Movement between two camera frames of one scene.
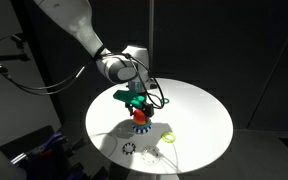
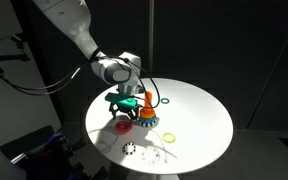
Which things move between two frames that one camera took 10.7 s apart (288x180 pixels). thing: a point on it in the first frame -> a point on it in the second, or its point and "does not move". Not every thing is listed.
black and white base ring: (141, 130) -> (147, 124)
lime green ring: (169, 140) does not move
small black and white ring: (129, 152) does not move
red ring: (139, 117) -> (123, 127)
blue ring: (141, 127) -> (148, 120)
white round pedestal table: (191, 129) does not move
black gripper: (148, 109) -> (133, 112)
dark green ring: (165, 99) does not move
